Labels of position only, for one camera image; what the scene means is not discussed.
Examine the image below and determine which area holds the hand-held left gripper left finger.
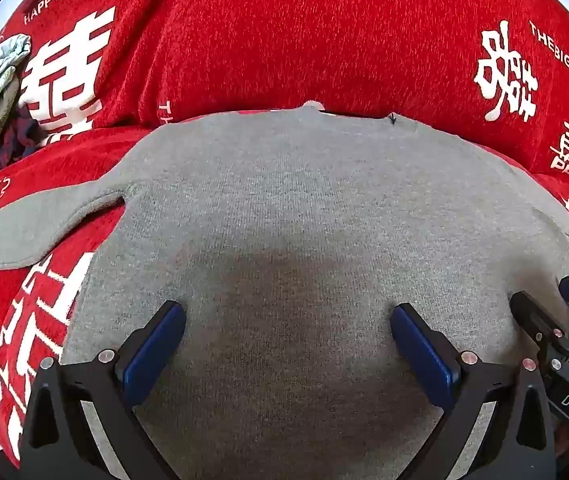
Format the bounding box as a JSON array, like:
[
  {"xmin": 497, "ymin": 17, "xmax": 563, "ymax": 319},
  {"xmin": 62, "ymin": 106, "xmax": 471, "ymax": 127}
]
[{"xmin": 18, "ymin": 300, "xmax": 188, "ymax": 480}]

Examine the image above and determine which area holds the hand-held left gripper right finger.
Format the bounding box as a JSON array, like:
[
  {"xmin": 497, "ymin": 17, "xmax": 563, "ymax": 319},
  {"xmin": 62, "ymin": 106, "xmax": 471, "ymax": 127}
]
[{"xmin": 389, "ymin": 303, "xmax": 558, "ymax": 480}]

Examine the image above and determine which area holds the grey knitted sweater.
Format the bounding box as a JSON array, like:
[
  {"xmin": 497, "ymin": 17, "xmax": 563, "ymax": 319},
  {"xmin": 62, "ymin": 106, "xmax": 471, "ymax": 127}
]
[{"xmin": 0, "ymin": 101, "xmax": 569, "ymax": 480}]

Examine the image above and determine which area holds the dark patterned cloth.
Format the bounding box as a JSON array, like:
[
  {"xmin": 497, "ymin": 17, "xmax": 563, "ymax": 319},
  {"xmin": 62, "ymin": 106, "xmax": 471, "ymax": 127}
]
[{"xmin": 0, "ymin": 107, "xmax": 48, "ymax": 163}]

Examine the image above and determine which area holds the red printed sofa cover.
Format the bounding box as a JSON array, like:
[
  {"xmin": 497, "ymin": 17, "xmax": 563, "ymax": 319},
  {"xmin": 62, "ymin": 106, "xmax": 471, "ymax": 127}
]
[{"xmin": 0, "ymin": 0, "xmax": 569, "ymax": 467}]

